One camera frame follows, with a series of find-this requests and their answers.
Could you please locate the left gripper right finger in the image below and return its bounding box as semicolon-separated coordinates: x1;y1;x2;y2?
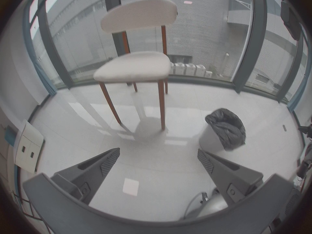
197;148;264;203

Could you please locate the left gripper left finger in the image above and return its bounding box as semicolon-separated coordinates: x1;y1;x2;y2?
50;148;120;204

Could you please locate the black plastic bag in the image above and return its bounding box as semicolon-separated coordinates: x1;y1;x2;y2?
205;108;246;151

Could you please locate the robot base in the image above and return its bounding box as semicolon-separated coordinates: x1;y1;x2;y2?
182;187;228;220

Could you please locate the white trash bin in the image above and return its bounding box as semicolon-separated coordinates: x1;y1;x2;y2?
199;124;226;153

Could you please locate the white small cabinet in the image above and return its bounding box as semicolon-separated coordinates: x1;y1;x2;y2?
15;120;45;173

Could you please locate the white cushioned wooden chair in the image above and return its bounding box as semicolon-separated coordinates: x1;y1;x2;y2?
93;0;178;131

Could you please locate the window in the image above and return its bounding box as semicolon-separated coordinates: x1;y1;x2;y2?
23;0;312;107

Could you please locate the black cable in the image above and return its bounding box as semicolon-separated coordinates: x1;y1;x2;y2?
183;192;209;220

